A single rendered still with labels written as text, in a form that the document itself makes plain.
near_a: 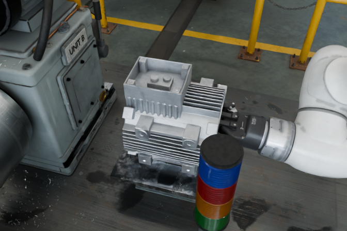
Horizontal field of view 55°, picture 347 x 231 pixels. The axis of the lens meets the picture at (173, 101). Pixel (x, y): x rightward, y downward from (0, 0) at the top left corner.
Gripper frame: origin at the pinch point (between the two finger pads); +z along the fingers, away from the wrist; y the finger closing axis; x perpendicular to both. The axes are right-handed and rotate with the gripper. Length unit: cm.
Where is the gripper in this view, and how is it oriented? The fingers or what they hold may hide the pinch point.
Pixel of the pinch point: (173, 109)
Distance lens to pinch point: 75.0
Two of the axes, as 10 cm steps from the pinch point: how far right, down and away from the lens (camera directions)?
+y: -2.6, 6.6, -7.0
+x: -1.3, 6.9, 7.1
